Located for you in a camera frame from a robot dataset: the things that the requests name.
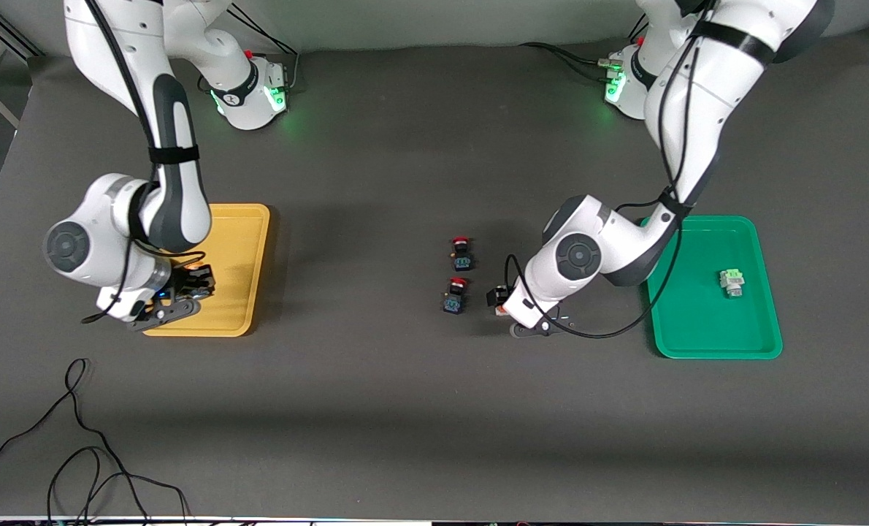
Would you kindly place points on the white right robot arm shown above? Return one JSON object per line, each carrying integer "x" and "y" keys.
{"x": 175, "y": 197}

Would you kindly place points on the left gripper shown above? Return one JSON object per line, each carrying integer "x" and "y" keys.
{"x": 496, "y": 296}

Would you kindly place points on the green plastic tray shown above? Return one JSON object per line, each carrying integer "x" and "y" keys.
{"x": 705, "y": 321}

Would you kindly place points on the white switch with green block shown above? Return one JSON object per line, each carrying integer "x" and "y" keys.
{"x": 732, "y": 281}

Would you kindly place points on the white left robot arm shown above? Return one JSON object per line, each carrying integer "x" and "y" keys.
{"x": 602, "y": 248}

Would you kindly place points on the white switch with orange block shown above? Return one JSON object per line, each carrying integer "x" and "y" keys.
{"x": 500, "y": 311}

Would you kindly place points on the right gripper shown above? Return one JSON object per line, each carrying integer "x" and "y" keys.
{"x": 183, "y": 283}

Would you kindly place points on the yellow push button switch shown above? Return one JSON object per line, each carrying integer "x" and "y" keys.
{"x": 202, "y": 291}

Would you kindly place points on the yellow plastic tray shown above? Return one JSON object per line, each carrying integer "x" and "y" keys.
{"x": 241, "y": 248}

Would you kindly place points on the red push button switch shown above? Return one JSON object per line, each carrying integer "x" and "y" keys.
{"x": 455, "y": 299}
{"x": 462, "y": 257}

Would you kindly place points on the dark grey table mat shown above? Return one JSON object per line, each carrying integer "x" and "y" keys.
{"x": 434, "y": 424}

